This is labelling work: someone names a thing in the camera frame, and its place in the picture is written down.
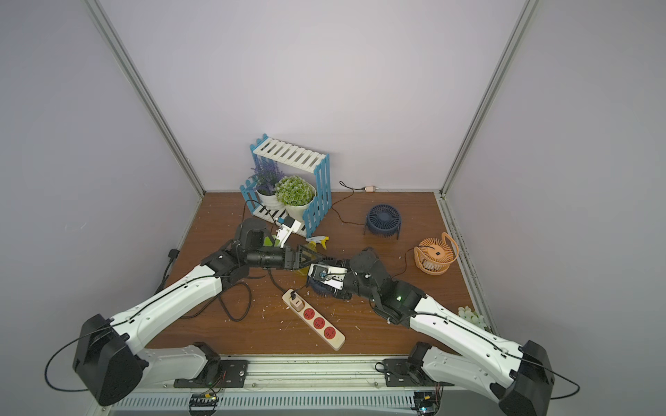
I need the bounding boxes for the pink USB plug adapter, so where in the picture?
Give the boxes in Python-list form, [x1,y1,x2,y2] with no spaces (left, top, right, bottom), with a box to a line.
[288,292,305,312]

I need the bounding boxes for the beige power strip red sockets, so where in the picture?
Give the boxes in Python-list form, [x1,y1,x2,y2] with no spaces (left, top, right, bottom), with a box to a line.
[282,289,346,351]

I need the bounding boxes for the black power strip cable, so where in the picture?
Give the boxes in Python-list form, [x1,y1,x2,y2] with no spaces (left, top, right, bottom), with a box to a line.
[181,269,292,322]

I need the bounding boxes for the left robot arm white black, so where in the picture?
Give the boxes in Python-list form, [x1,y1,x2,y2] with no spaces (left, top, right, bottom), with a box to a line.
[73,218,343,406]

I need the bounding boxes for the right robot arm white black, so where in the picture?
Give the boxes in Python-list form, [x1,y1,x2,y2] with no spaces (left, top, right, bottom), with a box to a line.
[309,248,555,415]

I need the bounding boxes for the near dark blue desk fan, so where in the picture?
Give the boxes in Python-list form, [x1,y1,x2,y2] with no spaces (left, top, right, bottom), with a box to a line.
[307,277,344,299]

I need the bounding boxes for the dark blue desk fan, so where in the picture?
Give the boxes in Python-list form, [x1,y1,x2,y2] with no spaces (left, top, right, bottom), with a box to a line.
[364,204,402,239]
[307,277,344,299]

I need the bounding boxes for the far dark blue desk fan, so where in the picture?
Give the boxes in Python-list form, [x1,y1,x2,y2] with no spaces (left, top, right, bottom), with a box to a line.
[364,204,402,239]

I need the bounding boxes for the orange desk fan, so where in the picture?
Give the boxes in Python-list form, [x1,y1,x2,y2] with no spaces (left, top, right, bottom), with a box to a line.
[414,232,460,276]

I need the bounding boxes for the yellow spray bottle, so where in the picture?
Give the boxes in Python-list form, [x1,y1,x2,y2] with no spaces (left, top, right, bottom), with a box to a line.
[296,236,330,277]

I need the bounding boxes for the green potted plant white pot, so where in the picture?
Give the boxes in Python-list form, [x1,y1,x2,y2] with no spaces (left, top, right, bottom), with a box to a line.
[277,176,317,223]

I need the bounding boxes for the purple lavender potted plant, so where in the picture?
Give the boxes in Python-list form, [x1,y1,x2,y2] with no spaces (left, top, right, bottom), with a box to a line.
[253,159,284,210]

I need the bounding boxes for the blue white plant shelf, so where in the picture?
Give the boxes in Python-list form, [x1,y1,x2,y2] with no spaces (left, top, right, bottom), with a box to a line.
[240,135,332,237]

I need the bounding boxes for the white flower potted plant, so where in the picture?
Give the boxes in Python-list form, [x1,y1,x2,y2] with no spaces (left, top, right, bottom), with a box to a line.
[458,306,489,331]

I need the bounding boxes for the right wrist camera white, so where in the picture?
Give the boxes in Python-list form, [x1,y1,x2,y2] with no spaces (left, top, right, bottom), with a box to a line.
[308,263,348,290]

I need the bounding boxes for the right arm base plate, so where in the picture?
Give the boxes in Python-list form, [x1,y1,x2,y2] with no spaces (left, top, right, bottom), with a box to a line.
[376,358,438,388]

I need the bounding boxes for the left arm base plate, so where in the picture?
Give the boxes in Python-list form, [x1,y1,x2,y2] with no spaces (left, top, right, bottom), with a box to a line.
[173,360,250,389]

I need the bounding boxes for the aluminium front rail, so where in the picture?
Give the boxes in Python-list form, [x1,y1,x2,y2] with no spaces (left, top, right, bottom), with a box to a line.
[137,345,522,393]

